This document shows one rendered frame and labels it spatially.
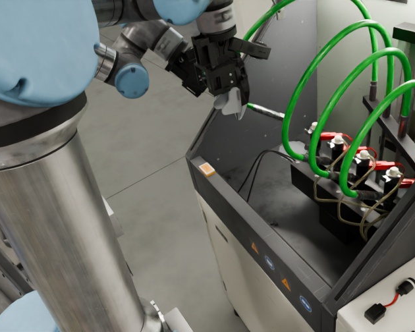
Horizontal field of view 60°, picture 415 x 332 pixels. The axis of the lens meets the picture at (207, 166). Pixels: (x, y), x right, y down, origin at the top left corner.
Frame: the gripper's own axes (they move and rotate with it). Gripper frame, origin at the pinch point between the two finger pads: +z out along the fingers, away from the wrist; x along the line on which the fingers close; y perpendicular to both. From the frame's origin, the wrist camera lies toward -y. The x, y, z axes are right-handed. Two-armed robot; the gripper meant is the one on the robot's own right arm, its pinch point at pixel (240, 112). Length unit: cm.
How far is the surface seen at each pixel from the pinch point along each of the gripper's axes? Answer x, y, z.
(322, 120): 18.2, -7.4, -2.9
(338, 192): 14.2, -16.4, 25.0
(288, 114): 10.3, -5.4, -1.7
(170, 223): -101, 8, 124
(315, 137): 18.3, -5.7, 0.2
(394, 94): 26.2, -16.1, -7.8
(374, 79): 2.3, -39.5, 6.8
